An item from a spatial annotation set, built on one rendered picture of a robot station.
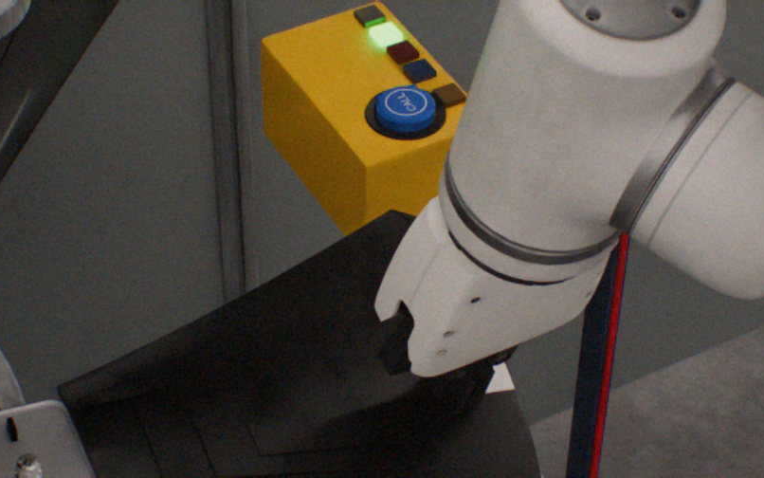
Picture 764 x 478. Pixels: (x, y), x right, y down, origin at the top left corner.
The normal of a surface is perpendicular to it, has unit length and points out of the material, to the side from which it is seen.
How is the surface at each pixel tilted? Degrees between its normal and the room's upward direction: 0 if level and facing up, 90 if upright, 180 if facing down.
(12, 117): 35
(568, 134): 100
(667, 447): 0
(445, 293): 86
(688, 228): 78
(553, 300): 109
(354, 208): 90
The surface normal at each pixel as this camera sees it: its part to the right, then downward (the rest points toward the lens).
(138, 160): 0.48, 0.60
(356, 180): -0.88, 0.33
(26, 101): -0.14, -0.24
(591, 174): -0.49, 0.63
